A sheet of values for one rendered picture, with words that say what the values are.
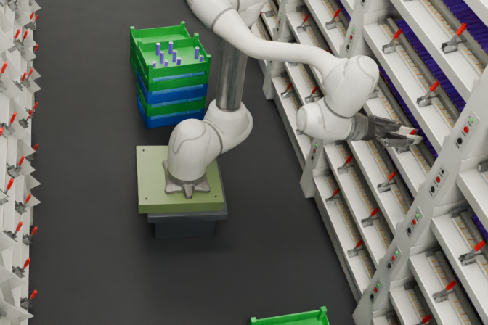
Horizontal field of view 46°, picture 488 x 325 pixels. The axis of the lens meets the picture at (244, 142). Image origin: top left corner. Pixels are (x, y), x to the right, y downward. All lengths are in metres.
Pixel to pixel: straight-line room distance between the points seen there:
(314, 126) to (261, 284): 0.94
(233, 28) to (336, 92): 0.41
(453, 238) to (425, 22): 0.64
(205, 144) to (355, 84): 0.79
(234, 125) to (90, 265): 0.80
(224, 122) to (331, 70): 0.74
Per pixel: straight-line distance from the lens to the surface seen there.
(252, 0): 1.99
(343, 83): 1.61
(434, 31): 1.80
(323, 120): 1.67
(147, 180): 2.36
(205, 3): 1.88
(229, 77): 2.17
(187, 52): 2.89
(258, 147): 2.91
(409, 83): 1.91
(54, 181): 2.71
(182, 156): 2.20
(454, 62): 1.71
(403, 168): 1.93
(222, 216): 2.35
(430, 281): 1.93
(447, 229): 1.81
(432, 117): 1.81
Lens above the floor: 2.03
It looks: 44 degrees down
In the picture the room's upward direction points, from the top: 11 degrees clockwise
